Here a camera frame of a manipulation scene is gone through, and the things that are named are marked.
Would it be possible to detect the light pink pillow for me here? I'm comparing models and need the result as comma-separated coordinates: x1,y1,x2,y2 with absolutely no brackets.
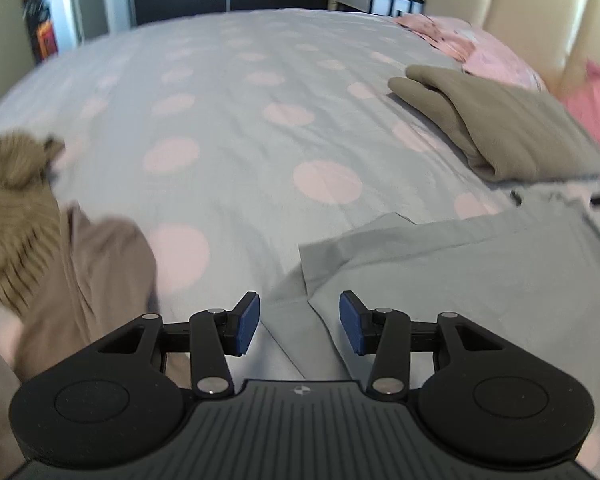
462,17,551,92

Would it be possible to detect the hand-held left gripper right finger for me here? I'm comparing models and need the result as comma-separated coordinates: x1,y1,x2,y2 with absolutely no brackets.
338,290,506,401

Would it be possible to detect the brown striped garment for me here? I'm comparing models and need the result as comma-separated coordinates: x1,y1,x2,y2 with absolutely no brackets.
0,130,68,318

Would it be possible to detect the olive folded garment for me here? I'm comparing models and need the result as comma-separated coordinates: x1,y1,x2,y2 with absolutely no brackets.
387,64,600,183

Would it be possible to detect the pink patterned garment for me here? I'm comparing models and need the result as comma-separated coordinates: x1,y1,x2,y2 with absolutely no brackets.
392,14,477,63

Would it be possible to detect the cream padded headboard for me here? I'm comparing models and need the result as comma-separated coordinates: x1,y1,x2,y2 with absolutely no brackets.
422,0,600,98

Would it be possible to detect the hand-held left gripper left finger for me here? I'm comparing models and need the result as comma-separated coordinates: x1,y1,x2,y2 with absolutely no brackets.
97,291,262,401

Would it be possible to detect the tan garment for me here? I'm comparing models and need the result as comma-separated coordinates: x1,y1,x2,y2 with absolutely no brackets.
0,205,191,396

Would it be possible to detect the light blue shirt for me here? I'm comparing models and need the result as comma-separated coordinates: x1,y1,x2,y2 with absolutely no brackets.
260,185,600,463

